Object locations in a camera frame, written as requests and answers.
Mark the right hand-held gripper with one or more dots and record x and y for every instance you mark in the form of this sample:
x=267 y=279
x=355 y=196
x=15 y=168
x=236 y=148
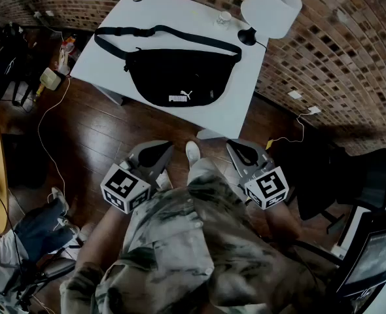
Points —
x=268 y=186

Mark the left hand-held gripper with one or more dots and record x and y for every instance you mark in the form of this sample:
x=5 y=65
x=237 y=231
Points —
x=126 y=188

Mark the black Puma waist bag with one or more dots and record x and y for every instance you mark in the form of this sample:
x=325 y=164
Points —
x=180 y=74

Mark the person's right forearm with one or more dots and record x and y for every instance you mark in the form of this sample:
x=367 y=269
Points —
x=281 y=221

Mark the person's left forearm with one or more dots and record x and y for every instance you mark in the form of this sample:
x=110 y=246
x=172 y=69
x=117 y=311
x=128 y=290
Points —
x=104 y=234

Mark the person's left white shoe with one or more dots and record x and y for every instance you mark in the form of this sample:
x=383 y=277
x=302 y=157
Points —
x=164 y=179

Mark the person's white shoe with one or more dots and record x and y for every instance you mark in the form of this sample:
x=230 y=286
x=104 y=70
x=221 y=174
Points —
x=164 y=179
x=193 y=152

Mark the yellow black striped bar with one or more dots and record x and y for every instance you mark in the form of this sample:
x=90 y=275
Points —
x=270 y=144

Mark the person's right white shoe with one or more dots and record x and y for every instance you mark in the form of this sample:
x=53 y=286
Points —
x=193 y=152

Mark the white plugged charger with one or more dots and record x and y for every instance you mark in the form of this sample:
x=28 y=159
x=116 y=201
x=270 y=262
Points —
x=314 y=110

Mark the black office chair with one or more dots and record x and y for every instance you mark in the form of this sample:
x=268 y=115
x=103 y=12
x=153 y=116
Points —
x=327 y=178

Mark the person's camouflage shirt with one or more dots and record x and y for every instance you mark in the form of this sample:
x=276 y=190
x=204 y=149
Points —
x=186 y=247

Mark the beige box device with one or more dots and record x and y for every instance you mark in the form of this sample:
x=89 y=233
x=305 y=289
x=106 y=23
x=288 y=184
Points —
x=50 y=78

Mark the dark round stool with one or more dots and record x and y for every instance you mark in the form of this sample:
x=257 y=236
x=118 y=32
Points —
x=24 y=162

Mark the small yellow bottle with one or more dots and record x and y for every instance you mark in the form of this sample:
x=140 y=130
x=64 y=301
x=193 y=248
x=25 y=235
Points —
x=40 y=90

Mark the plastic bag of snacks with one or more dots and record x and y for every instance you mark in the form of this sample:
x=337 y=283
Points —
x=65 y=57

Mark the white square table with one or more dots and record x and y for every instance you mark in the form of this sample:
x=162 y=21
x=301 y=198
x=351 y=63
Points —
x=180 y=15

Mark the white table lamp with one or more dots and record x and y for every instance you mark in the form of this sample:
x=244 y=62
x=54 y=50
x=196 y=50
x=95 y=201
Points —
x=271 y=8

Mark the black computer monitor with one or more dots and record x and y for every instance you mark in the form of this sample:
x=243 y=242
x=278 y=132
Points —
x=376 y=260

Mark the black equipment stand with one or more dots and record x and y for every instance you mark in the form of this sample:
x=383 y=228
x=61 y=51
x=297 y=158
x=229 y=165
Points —
x=10 y=64

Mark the white wall socket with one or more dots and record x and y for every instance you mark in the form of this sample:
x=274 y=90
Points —
x=294 y=94

